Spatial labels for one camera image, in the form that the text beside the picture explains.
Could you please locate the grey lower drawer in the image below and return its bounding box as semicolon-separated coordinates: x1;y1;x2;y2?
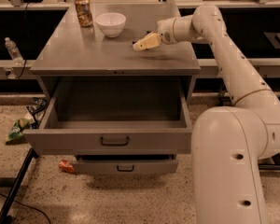
73;155;178;175

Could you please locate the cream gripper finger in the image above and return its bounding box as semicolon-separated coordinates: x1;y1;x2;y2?
133;32;161;51

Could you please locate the black stand base right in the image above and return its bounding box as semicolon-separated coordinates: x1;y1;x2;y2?
259;154;280;171

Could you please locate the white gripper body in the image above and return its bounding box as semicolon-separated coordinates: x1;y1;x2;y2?
157;18;176;45

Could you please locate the white ceramic bowl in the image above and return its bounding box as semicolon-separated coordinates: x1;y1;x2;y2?
95;12;126;37

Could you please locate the grey metal drawer cabinet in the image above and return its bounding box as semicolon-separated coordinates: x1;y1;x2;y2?
31;4;200;96

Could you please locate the green chip bag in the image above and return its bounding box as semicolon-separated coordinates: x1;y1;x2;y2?
6;119;30;145

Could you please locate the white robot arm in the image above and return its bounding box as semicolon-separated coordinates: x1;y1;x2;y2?
133;5;280;224

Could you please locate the black stand leg left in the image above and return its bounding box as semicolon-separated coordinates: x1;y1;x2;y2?
0;148;37;224

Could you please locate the dark snack packets pile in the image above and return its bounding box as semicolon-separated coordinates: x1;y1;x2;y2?
26;97;48;129

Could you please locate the black floor cable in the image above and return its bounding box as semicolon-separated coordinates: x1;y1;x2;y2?
0;188;52;224

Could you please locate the clear plastic water bottle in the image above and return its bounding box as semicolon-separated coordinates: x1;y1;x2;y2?
5;37;24;65

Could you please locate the orange soda can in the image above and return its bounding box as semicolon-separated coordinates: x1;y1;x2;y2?
75;0;93;27

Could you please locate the open grey top drawer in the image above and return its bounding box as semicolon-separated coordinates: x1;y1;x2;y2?
24;77;191;155

